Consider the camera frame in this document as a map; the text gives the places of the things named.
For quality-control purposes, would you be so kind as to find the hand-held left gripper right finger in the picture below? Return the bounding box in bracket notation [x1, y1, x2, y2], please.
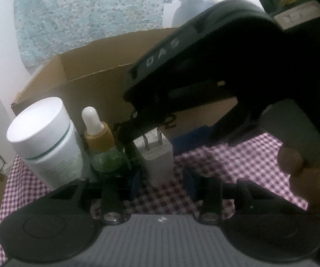
[183, 167, 266, 225]

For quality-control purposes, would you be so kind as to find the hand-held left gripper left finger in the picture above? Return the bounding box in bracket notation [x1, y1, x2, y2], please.
[50, 170, 142, 226]

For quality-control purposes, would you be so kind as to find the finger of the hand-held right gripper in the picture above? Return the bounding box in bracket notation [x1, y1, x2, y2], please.
[173, 97, 258, 152]
[115, 108, 178, 146]

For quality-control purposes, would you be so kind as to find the white plug charger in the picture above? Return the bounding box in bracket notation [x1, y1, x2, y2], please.
[133, 128, 174, 187]

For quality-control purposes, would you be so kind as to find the green dropper bottle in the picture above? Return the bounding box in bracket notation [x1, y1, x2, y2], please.
[82, 106, 131, 180]

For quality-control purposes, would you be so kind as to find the brown cardboard box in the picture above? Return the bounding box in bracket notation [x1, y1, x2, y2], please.
[11, 28, 240, 159]

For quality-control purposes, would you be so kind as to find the white plastic bottle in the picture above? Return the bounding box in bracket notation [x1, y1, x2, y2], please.
[6, 97, 85, 190]

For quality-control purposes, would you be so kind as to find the person's right hand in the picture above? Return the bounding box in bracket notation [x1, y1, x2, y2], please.
[277, 145, 320, 216]

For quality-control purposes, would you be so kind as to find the blue water jug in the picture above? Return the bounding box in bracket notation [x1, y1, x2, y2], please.
[172, 0, 219, 30]

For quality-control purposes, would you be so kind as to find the blue floral wall cloth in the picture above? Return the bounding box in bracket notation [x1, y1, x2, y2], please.
[14, 0, 176, 67]

